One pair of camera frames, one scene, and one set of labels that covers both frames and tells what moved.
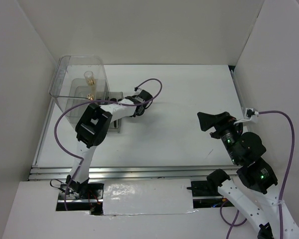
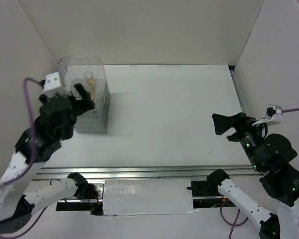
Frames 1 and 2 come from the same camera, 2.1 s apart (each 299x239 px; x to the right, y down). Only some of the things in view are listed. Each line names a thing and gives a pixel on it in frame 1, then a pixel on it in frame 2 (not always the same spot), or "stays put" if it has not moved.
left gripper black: [133, 116] -> [84, 104]
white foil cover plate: [147, 196] stays put
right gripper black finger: [208, 121] -> [223, 123]
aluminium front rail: [129, 172] stays put
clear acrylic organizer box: [77, 82] stays put
